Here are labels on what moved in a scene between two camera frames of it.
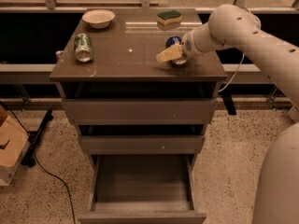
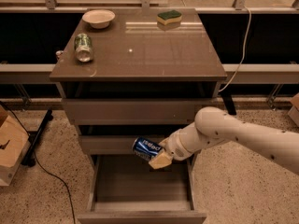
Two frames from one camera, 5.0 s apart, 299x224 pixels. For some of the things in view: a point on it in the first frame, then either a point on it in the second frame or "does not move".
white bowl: (98, 19) does not move
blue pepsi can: (171, 41) → (145, 148)
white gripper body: (189, 46) → (177, 148)
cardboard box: (14, 144) does not move
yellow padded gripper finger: (173, 52) → (160, 161)
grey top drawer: (140, 112) does not move
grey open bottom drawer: (142, 189) does not move
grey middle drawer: (142, 145) does not move
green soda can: (82, 47) does not move
